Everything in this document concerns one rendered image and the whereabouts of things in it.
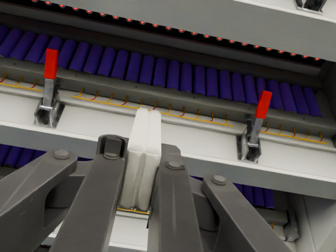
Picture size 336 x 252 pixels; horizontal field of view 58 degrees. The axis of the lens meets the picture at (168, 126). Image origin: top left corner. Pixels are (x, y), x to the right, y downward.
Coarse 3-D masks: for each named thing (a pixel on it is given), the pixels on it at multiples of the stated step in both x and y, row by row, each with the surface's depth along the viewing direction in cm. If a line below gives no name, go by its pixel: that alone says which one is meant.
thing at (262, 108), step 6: (264, 90) 38; (264, 96) 38; (270, 96) 38; (258, 102) 39; (264, 102) 38; (258, 108) 38; (264, 108) 38; (258, 114) 38; (264, 114) 39; (258, 120) 39; (258, 126) 39; (252, 132) 39; (258, 132) 39; (252, 138) 40
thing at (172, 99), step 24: (0, 72) 41; (24, 72) 41; (72, 72) 42; (72, 96) 41; (96, 96) 41; (120, 96) 43; (144, 96) 42; (168, 96) 42; (192, 96) 43; (240, 120) 44; (264, 120) 44; (288, 120) 43; (312, 120) 44
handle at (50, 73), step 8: (48, 48) 36; (48, 56) 36; (56, 56) 36; (48, 64) 36; (56, 64) 37; (48, 72) 36; (48, 80) 37; (48, 88) 37; (48, 96) 37; (48, 104) 37
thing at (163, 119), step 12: (24, 96) 40; (36, 96) 40; (96, 108) 41; (108, 108) 41; (120, 108) 41; (168, 120) 42; (180, 120) 42; (228, 132) 43; (240, 132) 43; (288, 144) 44; (300, 144) 43; (312, 144) 44
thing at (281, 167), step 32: (0, 0) 46; (128, 32) 48; (288, 64) 50; (0, 96) 40; (64, 96) 42; (320, 96) 52; (0, 128) 38; (32, 128) 38; (64, 128) 38; (96, 128) 39; (128, 128) 40; (192, 128) 42; (192, 160) 40; (224, 160) 40; (288, 160) 42; (320, 160) 43; (320, 192) 43
